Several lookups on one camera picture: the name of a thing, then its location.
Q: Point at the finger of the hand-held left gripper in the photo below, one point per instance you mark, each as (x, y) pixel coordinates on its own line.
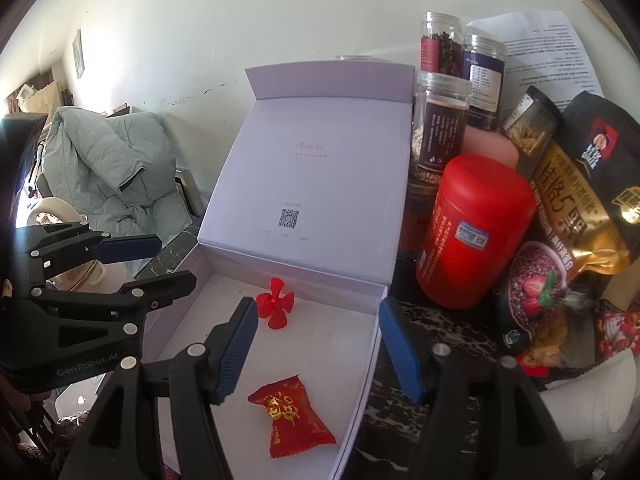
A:
(165, 287)
(130, 247)

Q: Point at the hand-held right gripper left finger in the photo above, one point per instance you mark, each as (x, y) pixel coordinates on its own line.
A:
(235, 355)

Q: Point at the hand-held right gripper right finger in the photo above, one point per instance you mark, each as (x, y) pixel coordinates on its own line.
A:
(400, 345)

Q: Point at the lavender gift box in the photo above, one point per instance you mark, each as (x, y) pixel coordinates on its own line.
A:
(310, 170)

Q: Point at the red wrapped candy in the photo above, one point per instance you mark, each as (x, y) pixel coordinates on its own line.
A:
(290, 420)

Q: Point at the teal puffer jacket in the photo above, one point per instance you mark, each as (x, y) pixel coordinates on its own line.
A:
(110, 160)

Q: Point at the dark jar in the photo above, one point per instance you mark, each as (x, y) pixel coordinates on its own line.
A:
(417, 220)

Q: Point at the red plastic canister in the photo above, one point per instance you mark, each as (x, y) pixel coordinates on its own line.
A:
(470, 230)

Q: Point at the cardboard box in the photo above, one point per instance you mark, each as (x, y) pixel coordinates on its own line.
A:
(42, 97)

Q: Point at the pink bottle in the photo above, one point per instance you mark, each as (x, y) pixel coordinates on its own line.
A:
(490, 147)

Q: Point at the red patterned packet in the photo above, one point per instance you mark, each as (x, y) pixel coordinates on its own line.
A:
(620, 335)

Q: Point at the clear jar brown label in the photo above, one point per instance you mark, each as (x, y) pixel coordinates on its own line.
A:
(442, 125)

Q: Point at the black gold cereal bag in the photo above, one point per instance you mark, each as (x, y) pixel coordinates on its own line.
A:
(575, 200)

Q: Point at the brown cardboard piece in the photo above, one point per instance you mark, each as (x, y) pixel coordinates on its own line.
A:
(622, 285)

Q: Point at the clear jar yellow sticks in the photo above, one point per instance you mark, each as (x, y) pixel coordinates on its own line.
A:
(530, 135)

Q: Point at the clear jar purple label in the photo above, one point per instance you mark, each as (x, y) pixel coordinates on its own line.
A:
(482, 80)

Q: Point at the clear jar red label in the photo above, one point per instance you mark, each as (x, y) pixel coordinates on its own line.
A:
(440, 50)

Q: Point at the printed paper sheet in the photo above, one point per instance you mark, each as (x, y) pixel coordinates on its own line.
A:
(545, 55)

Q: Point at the framed wall picture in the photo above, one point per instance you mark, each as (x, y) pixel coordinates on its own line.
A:
(77, 55)

